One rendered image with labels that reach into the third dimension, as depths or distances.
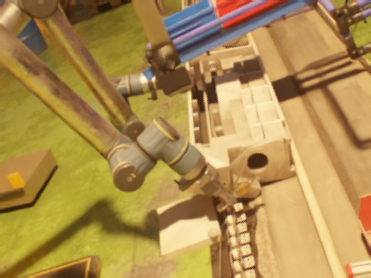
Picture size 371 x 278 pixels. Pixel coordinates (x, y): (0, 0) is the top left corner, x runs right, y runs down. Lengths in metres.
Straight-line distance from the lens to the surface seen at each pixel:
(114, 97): 2.75
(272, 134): 2.23
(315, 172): 2.28
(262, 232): 2.09
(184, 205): 2.29
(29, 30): 8.89
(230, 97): 2.61
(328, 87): 2.86
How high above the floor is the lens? 1.99
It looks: 25 degrees down
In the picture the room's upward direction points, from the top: 23 degrees counter-clockwise
